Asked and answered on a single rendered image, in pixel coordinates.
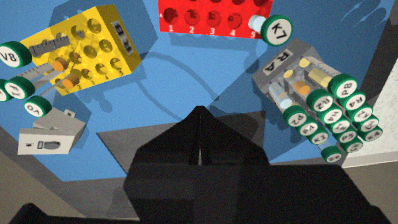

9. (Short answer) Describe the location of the yellow rack with round wells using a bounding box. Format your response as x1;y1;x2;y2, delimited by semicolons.
20;4;142;94

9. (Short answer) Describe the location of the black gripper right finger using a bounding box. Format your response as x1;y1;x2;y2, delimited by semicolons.
200;106;270;165

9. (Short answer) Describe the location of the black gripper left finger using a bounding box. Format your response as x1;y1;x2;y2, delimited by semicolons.
130;106;200;167

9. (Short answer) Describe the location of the blue bench mat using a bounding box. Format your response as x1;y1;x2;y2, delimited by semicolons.
0;0;395;181

